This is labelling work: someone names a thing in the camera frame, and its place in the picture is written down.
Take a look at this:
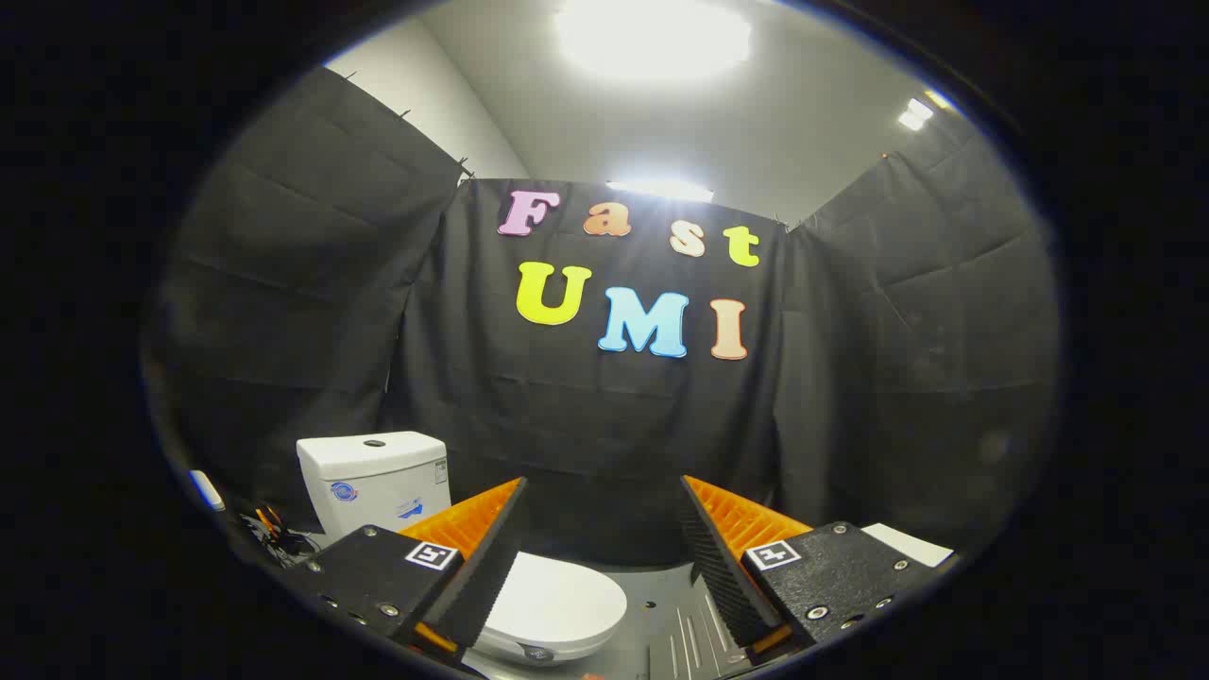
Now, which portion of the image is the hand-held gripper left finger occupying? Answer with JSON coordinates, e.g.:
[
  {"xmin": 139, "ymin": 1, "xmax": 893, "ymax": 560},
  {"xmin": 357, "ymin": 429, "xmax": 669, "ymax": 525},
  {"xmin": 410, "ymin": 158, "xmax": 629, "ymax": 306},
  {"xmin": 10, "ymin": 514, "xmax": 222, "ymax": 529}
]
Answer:
[{"xmin": 283, "ymin": 477, "xmax": 528, "ymax": 662}]

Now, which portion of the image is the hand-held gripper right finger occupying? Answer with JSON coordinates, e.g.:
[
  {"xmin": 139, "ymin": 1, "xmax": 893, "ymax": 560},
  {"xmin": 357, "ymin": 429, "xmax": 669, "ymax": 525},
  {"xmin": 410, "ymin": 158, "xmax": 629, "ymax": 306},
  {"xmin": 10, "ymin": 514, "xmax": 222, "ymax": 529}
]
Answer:
[{"xmin": 680, "ymin": 475, "xmax": 957, "ymax": 660}]

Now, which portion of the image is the white toilet bowl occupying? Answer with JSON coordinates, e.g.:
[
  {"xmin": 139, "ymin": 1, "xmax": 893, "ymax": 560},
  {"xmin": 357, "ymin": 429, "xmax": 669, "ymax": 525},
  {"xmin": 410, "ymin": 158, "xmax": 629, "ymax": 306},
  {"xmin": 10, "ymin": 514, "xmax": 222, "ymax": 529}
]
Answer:
[{"xmin": 472, "ymin": 631, "xmax": 615, "ymax": 668}]

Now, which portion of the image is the black backdrop cloth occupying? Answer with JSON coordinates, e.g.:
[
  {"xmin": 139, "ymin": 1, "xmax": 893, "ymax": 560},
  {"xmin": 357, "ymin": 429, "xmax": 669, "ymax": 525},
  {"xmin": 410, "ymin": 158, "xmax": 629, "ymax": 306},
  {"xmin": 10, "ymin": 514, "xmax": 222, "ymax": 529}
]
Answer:
[{"xmin": 142, "ymin": 66, "xmax": 1064, "ymax": 570}]

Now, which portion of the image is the grey drawer cabinet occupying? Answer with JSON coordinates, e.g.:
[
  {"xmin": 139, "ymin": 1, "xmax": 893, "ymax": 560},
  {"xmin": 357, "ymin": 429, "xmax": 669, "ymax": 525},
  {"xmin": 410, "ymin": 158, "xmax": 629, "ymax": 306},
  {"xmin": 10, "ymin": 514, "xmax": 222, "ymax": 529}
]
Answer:
[{"xmin": 861, "ymin": 522, "xmax": 955, "ymax": 568}]

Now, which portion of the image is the ceiling light behind cloth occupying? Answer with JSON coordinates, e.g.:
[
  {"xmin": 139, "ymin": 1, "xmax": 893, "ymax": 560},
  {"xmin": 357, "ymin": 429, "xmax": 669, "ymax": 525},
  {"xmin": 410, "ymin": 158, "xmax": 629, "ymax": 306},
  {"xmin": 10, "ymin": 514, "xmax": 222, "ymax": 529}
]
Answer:
[{"xmin": 604, "ymin": 179, "xmax": 715, "ymax": 203}]

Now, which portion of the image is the small ceiling light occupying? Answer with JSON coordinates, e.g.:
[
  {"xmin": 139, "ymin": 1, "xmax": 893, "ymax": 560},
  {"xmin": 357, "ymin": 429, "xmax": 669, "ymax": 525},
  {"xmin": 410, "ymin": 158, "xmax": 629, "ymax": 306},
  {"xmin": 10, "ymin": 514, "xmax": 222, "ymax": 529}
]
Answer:
[{"xmin": 897, "ymin": 89, "xmax": 951, "ymax": 132}]

